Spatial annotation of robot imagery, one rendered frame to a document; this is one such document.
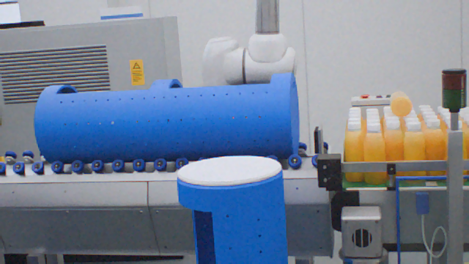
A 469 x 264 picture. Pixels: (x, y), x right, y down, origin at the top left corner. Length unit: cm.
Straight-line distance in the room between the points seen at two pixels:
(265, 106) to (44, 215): 88
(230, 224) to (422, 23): 354
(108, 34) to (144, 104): 163
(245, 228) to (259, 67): 111
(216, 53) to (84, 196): 81
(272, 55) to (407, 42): 245
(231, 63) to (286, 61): 22
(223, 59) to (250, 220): 113
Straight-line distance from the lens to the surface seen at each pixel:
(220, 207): 159
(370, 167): 193
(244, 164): 173
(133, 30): 366
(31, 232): 242
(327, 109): 490
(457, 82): 172
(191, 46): 489
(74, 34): 376
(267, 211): 163
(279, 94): 200
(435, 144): 200
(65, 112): 220
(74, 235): 235
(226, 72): 261
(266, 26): 260
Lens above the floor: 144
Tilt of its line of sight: 11 degrees down
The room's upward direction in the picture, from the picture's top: 4 degrees counter-clockwise
